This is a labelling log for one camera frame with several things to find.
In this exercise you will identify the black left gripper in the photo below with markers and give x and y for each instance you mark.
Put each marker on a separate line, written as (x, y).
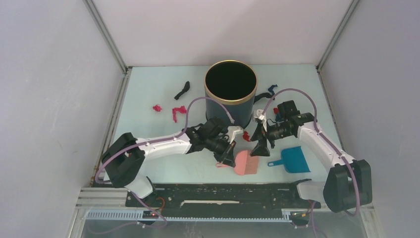
(227, 156)

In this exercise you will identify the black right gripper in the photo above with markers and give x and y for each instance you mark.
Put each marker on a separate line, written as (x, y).
(261, 149)

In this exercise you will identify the pink hand brush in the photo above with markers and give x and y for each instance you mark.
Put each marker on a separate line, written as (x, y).
(244, 163)

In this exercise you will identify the blue dustpan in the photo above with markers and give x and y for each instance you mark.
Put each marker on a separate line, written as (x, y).
(293, 160)

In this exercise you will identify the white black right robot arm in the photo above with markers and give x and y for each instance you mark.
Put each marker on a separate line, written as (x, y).
(348, 184)

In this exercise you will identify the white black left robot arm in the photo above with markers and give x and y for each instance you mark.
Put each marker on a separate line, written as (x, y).
(122, 161)

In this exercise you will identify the red paper scrap centre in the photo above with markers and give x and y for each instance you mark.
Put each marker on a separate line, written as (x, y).
(246, 136)

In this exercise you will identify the dark blue paper scrap right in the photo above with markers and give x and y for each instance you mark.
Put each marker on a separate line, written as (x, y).
(278, 118)

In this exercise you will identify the black paper scrap by bin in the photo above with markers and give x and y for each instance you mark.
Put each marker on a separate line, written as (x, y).
(260, 96)

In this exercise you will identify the blue paper scrap far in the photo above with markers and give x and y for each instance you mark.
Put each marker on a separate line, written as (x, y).
(271, 89)

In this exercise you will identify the dark blue gold-rimmed bin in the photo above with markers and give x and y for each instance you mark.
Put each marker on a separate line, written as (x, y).
(233, 84)

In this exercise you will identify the large pink paper scrap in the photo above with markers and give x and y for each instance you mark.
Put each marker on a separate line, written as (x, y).
(180, 110)

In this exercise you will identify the small electronics board right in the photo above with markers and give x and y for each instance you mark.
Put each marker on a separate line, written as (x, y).
(299, 215)

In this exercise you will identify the small electronics board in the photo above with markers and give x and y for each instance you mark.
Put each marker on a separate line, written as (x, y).
(149, 215)
(299, 215)

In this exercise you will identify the black paper scrap far left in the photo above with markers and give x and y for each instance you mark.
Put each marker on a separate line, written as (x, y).
(183, 91)

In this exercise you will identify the small pink paper scrap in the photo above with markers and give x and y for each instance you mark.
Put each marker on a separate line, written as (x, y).
(157, 108)

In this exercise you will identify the small electronics board left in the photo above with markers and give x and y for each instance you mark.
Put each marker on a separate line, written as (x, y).
(149, 215)

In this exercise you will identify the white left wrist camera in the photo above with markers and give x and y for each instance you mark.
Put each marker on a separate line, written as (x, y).
(232, 132)

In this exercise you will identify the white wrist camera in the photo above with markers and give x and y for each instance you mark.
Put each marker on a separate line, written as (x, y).
(259, 116)
(232, 132)

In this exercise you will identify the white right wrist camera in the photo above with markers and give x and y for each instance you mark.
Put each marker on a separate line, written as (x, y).
(259, 116)

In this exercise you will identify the black mounting base plate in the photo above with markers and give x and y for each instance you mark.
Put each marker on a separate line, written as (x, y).
(225, 200)

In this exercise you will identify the grey slotted cable duct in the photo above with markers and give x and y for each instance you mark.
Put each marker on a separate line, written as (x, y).
(136, 215)

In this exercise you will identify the aluminium front rail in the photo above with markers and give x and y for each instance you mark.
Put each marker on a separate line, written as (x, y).
(115, 198)

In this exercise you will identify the right aluminium frame post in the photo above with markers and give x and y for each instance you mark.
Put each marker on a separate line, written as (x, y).
(337, 34)

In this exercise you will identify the aluminium frame post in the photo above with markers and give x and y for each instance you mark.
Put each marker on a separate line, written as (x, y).
(101, 25)
(337, 34)

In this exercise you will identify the left aluminium frame post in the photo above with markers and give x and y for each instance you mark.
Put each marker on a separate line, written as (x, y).
(101, 25)

